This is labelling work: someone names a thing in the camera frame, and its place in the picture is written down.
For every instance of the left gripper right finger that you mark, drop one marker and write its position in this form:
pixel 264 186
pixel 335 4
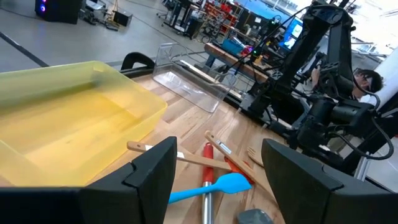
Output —
pixel 311 193

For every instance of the clear plastic bin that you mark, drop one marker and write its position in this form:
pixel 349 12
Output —
pixel 186 90

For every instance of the black curved clamp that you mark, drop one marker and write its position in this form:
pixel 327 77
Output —
pixel 136 56

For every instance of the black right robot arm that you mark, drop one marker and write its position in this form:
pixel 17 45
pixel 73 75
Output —
pixel 311 46

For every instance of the blue screen monitor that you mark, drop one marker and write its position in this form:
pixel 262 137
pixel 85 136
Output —
pixel 292 32

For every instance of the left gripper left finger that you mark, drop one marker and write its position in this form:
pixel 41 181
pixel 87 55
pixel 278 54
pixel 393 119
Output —
pixel 124 199

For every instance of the blue silicone spatula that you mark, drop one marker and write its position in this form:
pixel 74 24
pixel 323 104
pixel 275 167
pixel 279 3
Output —
pixel 230 183

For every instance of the wooden workbench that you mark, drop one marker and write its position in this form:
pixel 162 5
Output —
pixel 224 57

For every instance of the blue plastic tub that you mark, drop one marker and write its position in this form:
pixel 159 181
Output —
pixel 232 46

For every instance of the person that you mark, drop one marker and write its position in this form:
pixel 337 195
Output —
pixel 370 82

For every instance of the black computer tower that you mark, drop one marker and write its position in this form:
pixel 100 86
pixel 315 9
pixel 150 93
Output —
pixel 59 12

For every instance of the yellow plastic bin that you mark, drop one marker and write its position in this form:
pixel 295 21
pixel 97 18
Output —
pixel 77 124

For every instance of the black box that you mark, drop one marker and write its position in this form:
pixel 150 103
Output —
pixel 122 18

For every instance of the labelled wooden slotted fork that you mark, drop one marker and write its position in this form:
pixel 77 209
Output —
pixel 231 155

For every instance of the red shelving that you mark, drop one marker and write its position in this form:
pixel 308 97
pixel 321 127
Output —
pixel 220 15

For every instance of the black cart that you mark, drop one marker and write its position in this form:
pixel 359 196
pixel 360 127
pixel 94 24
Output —
pixel 183 18

